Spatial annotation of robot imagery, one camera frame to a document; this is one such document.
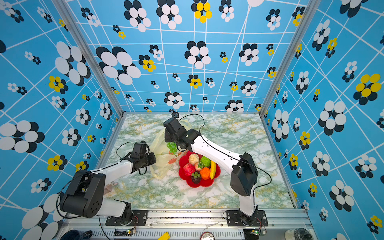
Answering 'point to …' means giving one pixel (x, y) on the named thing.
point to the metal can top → (207, 235)
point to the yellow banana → (213, 168)
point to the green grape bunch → (172, 146)
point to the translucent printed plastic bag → (163, 164)
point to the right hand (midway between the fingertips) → (170, 131)
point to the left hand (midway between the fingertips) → (157, 156)
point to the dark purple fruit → (196, 177)
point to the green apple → (206, 161)
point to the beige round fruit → (193, 158)
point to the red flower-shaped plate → (184, 160)
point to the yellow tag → (165, 236)
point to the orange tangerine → (205, 172)
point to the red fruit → (188, 169)
